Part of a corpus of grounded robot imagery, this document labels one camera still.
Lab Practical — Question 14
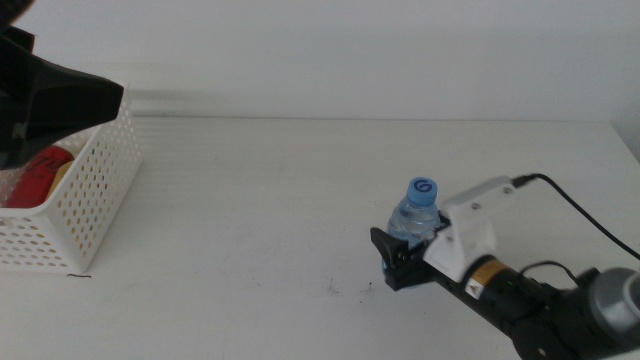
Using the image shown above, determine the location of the small water bottle blue cap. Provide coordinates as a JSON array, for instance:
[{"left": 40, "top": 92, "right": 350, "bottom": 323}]
[{"left": 381, "top": 176, "right": 443, "bottom": 290}]

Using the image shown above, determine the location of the red soda can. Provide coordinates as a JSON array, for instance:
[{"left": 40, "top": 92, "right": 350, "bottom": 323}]
[{"left": 2, "top": 145, "right": 76, "bottom": 209}]

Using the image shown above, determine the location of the white perforated plastic basket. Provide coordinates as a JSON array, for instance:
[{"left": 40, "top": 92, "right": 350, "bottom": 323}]
[{"left": 0, "top": 82, "right": 143, "bottom": 275}]

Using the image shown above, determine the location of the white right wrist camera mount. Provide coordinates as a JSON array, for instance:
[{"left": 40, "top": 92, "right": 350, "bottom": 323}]
[{"left": 423, "top": 175, "right": 518, "bottom": 284}]

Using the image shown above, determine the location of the black right camera cable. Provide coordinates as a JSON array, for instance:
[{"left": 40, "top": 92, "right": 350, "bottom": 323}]
[{"left": 510, "top": 172, "right": 640, "bottom": 263}]

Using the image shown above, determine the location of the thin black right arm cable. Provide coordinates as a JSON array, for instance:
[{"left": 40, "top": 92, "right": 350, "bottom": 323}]
[{"left": 518, "top": 259, "right": 584, "bottom": 292}]

